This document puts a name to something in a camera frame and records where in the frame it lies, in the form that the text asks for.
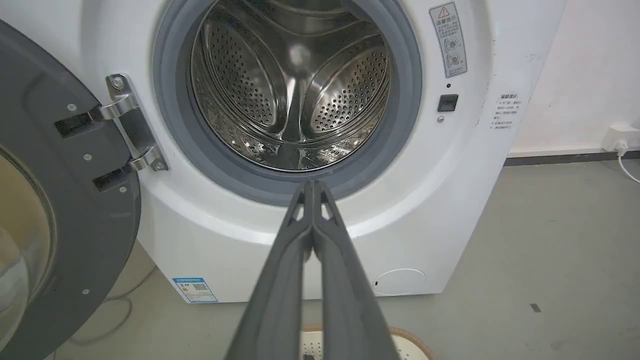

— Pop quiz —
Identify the grey washing machine door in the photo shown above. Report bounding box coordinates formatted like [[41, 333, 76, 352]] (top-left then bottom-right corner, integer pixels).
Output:
[[0, 20, 142, 360]]

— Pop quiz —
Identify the white front-load washing machine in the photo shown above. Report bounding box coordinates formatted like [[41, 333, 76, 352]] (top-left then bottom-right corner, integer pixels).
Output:
[[0, 0, 568, 304]]

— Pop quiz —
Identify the blue energy label sticker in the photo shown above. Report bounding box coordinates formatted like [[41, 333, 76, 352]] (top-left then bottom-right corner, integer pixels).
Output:
[[172, 277, 219, 304]]

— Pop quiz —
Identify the thin grey floor cable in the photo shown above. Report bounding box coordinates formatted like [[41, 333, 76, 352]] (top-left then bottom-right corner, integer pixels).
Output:
[[67, 265, 158, 347]]

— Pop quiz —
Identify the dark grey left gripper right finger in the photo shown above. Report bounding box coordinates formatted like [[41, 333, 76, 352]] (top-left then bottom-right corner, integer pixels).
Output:
[[312, 180, 401, 360]]

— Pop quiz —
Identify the stainless steel washing machine drum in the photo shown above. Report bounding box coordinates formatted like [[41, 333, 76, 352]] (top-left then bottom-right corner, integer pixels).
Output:
[[190, 0, 391, 172]]

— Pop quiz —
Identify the silver metal door hinge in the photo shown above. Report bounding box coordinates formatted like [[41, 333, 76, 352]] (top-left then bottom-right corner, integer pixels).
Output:
[[97, 74, 169, 173]]

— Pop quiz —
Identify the grey rubber door gasket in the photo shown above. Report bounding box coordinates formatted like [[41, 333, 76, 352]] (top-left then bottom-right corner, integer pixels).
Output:
[[152, 0, 423, 207]]

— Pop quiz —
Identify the white power cable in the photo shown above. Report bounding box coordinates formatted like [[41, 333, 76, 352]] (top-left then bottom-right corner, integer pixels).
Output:
[[617, 142, 640, 184]]

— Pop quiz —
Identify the white laundry basket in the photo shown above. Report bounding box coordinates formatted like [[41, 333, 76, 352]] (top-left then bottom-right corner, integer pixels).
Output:
[[300, 326, 438, 360]]

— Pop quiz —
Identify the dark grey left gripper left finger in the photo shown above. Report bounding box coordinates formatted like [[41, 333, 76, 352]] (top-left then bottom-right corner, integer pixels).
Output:
[[224, 180, 314, 360]]

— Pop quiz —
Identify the grey warning sticker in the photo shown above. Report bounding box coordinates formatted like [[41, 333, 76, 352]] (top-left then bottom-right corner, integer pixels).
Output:
[[429, 2, 468, 79]]

